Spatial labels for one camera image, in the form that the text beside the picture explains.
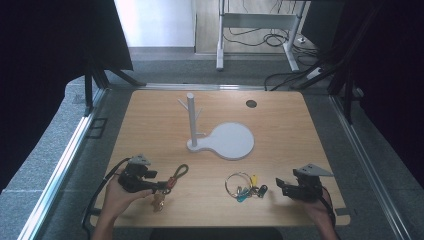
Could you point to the black curtain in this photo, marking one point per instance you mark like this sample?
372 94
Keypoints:
393 66
50 66

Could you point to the white key stand with pegs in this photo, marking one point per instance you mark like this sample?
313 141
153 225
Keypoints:
230 140

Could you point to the white power strip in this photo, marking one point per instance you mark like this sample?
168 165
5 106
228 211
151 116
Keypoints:
314 73

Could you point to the aluminium rail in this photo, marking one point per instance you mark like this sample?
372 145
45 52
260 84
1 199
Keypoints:
60 166
370 166

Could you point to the round dark table grommet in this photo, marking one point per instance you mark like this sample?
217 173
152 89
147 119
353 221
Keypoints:
251 103

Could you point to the white metal desk frame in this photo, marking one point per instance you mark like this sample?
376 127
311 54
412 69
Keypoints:
256 20

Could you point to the black tripod stand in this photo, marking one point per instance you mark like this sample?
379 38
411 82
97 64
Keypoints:
90 86

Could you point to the black metal stand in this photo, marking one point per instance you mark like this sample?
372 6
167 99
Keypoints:
348 96

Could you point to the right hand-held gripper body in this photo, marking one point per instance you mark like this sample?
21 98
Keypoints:
308 188

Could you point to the person's left hand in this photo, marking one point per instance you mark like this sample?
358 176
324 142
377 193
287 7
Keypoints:
115 200

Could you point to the person's right hand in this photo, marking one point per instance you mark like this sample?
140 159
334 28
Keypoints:
320 211

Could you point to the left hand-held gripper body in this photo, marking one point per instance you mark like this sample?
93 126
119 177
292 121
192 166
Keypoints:
133 176

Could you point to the black floor bracket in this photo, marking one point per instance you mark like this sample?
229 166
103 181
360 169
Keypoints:
97 128

